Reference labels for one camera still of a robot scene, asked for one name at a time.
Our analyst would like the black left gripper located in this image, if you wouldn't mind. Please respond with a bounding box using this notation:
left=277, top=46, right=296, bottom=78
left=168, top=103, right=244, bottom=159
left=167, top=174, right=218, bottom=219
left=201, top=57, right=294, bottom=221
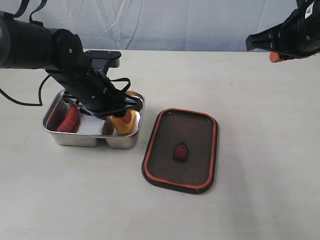
left=46, top=29, right=140, bottom=124

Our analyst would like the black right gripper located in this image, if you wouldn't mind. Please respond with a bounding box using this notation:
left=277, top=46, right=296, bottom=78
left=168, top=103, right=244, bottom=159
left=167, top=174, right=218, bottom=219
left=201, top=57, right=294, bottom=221
left=245, top=0, right=320, bottom=63

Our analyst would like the yellow cheese block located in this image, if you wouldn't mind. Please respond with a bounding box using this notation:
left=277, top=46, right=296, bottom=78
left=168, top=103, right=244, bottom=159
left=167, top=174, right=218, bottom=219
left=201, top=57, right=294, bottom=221
left=111, top=110, right=136, bottom=136

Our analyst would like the red sausage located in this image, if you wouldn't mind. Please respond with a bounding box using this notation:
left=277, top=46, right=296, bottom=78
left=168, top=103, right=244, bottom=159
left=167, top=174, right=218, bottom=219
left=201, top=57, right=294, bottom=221
left=56, top=106, right=79, bottom=133

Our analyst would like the dark transparent lunch box lid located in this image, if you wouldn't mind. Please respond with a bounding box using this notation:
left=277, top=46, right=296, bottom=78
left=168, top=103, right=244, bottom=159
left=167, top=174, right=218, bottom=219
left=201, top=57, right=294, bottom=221
left=141, top=108, right=219, bottom=195

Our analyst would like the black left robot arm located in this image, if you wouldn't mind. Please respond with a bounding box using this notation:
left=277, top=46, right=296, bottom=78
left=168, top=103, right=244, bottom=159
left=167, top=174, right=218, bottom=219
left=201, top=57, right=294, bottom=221
left=0, top=12, right=143, bottom=118

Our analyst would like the stainless steel lunch box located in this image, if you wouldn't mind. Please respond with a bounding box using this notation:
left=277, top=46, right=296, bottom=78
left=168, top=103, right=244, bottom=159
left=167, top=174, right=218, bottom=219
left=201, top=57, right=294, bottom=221
left=42, top=90, right=145, bottom=150

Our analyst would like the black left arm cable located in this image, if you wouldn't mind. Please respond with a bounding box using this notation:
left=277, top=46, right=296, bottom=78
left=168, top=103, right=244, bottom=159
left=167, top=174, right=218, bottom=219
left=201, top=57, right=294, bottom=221
left=0, top=74, right=52, bottom=107

